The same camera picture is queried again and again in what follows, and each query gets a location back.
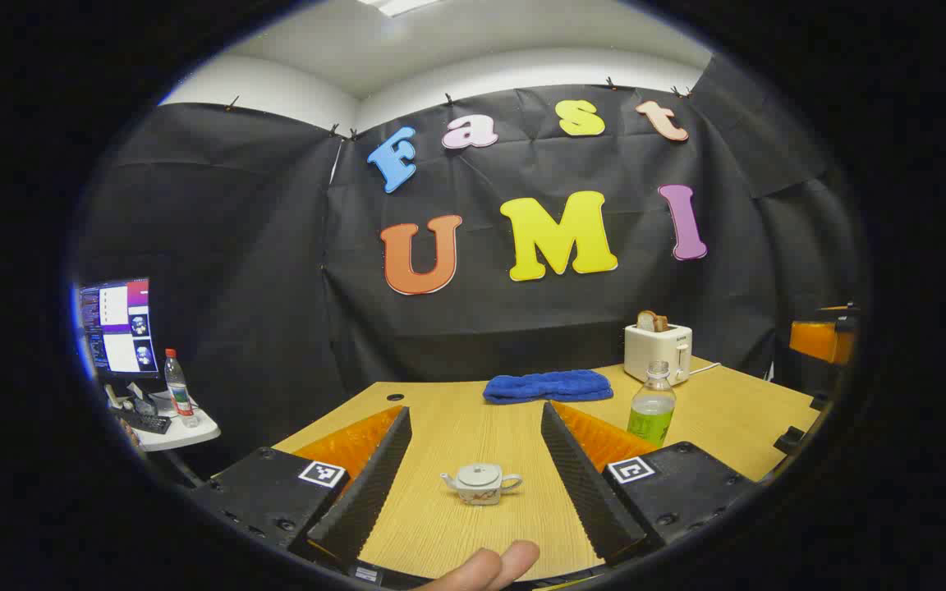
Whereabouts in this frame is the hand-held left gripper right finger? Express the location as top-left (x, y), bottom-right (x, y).
top-left (540, 400), bottom-right (761, 567)

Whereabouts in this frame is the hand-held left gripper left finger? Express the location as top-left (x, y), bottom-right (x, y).
top-left (186, 405), bottom-right (413, 575)

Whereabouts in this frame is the green label water bottle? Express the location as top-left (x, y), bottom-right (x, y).
top-left (627, 361), bottom-right (677, 448)

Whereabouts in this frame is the white ceramic teacup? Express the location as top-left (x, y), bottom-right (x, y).
top-left (440, 463), bottom-right (523, 506)

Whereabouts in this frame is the red cap clear bottle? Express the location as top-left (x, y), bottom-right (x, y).
top-left (164, 349), bottom-right (200, 428)

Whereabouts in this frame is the blue towel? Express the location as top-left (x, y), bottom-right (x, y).
top-left (483, 369), bottom-right (614, 405)

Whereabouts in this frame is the white toaster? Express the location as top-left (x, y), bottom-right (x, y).
top-left (623, 322), bottom-right (694, 387)

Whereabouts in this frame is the white side table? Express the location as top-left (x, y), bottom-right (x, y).
top-left (108, 386), bottom-right (222, 452)

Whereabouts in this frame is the black backdrop cloth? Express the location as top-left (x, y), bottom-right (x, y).
top-left (71, 53), bottom-right (864, 485)

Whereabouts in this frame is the black keyboard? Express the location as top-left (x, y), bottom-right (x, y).
top-left (116, 408), bottom-right (172, 435)

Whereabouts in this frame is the computer monitor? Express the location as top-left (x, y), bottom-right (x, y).
top-left (77, 277), bottom-right (160, 380)

